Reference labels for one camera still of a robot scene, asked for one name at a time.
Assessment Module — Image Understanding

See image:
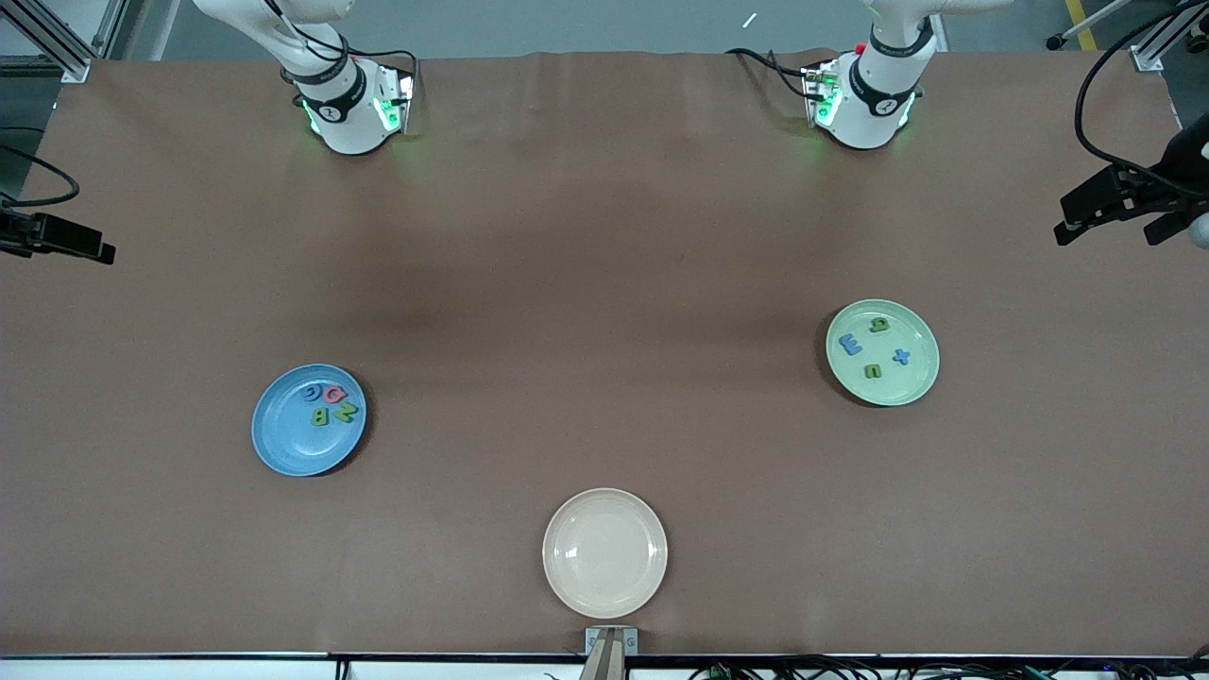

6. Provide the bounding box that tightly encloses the green plate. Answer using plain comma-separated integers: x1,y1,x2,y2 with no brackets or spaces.
826,299,941,408

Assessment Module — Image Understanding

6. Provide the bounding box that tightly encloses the beige plate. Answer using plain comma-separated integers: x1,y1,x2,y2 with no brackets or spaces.
542,487,669,621

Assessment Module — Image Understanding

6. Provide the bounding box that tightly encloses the black cable bundle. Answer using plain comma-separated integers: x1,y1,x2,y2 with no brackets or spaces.
690,655,1209,680

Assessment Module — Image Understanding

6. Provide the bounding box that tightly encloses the office chair caster leg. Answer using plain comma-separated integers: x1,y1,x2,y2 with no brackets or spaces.
1046,0,1127,51

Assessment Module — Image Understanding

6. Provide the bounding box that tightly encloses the white table edge rail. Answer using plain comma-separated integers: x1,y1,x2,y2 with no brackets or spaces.
0,654,1209,680

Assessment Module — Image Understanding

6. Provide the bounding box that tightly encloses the black arm base cable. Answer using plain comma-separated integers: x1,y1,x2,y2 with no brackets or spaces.
725,47,813,100
354,45,421,105

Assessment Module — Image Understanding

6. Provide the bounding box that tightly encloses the black left arm base cable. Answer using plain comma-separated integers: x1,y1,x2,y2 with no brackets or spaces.
725,47,813,100

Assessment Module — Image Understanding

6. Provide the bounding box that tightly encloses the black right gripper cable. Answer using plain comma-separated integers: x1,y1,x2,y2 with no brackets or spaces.
0,142,81,209

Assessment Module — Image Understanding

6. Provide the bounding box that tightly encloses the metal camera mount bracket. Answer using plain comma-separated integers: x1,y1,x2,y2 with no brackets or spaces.
581,627,639,680

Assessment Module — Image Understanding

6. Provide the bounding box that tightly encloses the aluminium frame post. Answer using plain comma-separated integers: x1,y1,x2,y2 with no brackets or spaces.
1131,0,1209,72
17,0,133,84

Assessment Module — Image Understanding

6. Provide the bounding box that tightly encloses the black right arm base cable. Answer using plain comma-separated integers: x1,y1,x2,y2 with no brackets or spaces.
354,45,421,105

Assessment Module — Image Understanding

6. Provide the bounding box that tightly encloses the blue plate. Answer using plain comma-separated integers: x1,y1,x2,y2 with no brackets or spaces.
251,364,368,477

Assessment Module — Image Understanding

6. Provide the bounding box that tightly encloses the brown table cover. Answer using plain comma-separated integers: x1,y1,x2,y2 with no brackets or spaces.
0,49,1209,659

